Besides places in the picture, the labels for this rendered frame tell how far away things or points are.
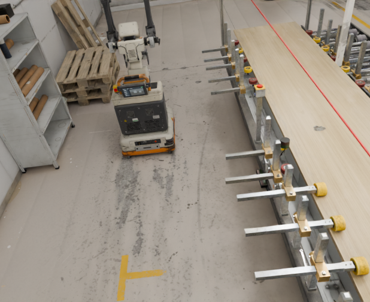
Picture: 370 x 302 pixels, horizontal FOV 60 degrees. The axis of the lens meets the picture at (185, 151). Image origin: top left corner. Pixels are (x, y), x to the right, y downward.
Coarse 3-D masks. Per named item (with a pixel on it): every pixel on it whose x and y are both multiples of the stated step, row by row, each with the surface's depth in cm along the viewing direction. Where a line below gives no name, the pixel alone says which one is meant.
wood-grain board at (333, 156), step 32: (256, 32) 400; (288, 32) 388; (256, 64) 334; (288, 64) 325; (320, 64) 317; (288, 96) 279; (320, 96) 273; (352, 96) 268; (288, 128) 245; (352, 128) 236; (320, 160) 215; (352, 160) 211; (352, 192) 191; (352, 224) 174; (352, 256) 160
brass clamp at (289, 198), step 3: (282, 180) 196; (282, 183) 194; (282, 186) 195; (288, 186) 191; (291, 186) 191; (285, 189) 190; (288, 189) 189; (291, 189) 189; (288, 192) 188; (294, 192) 187; (288, 195) 186; (291, 195) 186; (294, 195) 186; (288, 198) 187; (291, 198) 187; (294, 198) 187
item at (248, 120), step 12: (228, 72) 375; (240, 96) 322; (240, 108) 317; (252, 120) 292; (252, 132) 279; (252, 144) 274; (264, 168) 243; (276, 204) 216; (276, 216) 215; (288, 216) 207; (288, 240) 194; (288, 252) 194; (300, 252) 187; (300, 264) 181; (300, 276) 176; (300, 288) 177; (312, 288) 168; (312, 300) 166
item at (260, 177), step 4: (240, 176) 218; (244, 176) 217; (248, 176) 217; (252, 176) 216; (256, 176) 216; (260, 176) 215; (264, 176) 215; (268, 176) 215; (272, 176) 215; (228, 180) 216; (232, 180) 216; (236, 180) 216; (240, 180) 216; (244, 180) 216; (248, 180) 217; (252, 180) 217; (256, 180) 217
